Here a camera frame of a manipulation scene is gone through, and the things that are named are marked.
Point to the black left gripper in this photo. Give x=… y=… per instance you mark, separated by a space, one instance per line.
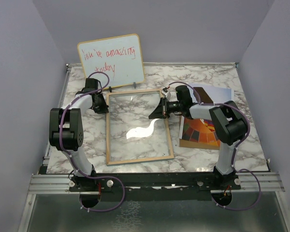
x=104 y=108

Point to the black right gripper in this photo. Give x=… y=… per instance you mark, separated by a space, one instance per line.
x=158 y=113

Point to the wooden picture frame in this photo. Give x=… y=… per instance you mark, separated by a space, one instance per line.
x=140 y=125

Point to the colourful balloon photo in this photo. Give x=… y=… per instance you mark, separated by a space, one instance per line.
x=203 y=130

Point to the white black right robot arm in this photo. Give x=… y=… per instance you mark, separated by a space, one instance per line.
x=231 y=125

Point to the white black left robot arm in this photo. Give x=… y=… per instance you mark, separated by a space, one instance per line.
x=66 y=132

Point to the yellow framed whiteboard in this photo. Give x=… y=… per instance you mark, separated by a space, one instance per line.
x=117 y=60

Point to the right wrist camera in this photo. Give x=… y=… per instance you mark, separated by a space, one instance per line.
x=166 y=93

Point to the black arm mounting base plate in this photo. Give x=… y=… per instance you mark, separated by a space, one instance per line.
x=154 y=186

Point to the aluminium table edge rail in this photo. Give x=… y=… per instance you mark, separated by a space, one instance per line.
x=60 y=103

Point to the front aluminium rail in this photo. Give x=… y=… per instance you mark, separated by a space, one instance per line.
x=60 y=183

